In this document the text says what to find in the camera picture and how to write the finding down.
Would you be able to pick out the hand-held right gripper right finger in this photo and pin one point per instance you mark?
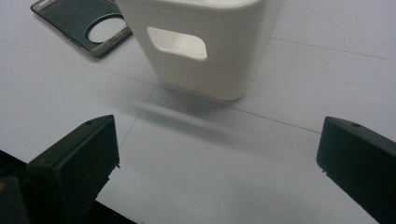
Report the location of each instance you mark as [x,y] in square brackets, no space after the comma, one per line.
[361,158]

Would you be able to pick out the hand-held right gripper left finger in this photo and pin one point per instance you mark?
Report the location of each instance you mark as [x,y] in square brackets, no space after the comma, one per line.
[74,161]

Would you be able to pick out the white plastic bin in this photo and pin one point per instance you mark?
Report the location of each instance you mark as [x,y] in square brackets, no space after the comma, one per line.
[193,79]

